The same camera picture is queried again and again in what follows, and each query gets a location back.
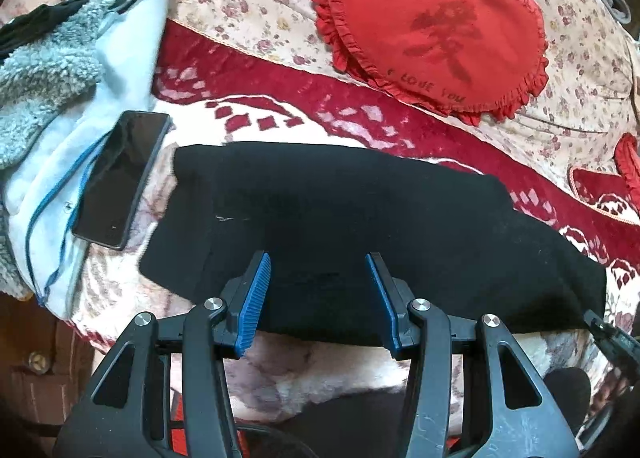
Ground light blue fleece jacket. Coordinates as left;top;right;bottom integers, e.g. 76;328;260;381
0;0;173;319

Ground black smartphone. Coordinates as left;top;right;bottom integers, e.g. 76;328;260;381
72;111;173;251

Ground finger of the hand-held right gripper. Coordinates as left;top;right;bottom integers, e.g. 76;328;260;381
584;313;640;384

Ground black pants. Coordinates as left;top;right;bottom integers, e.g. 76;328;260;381
139;141;608;346

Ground dark cloth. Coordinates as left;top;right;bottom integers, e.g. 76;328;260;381
0;0;90;59

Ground red and white plush blanket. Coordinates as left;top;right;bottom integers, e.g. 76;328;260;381
67;21;640;431

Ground red patterned cushion with trim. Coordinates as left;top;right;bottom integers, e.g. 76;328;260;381
567;165;640;225

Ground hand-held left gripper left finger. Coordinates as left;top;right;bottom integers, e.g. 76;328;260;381
54;251;272;458

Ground brown wooden furniture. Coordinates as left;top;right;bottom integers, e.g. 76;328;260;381
0;292;97;441

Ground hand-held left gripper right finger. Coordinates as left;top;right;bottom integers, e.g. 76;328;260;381
366;253;582;458

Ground red heart-shaped ruffled pillow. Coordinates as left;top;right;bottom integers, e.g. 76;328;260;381
309;0;548;126

